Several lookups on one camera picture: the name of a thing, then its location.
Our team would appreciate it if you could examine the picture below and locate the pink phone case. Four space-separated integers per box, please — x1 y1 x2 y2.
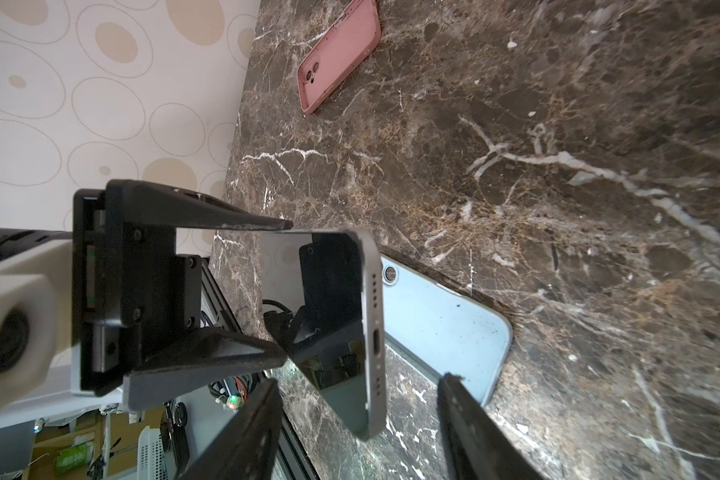
296 0 382 115

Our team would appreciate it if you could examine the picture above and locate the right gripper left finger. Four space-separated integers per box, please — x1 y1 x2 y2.
180 379 284 480

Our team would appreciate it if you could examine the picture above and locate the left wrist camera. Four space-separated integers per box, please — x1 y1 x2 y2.
0 229 73 411

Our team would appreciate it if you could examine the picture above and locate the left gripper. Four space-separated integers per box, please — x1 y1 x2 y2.
72 180 293 412

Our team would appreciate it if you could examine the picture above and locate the silver phone dark screen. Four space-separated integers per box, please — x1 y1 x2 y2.
259 228 387 441

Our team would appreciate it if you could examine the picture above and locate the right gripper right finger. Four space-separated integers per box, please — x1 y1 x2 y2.
437 373 541 480

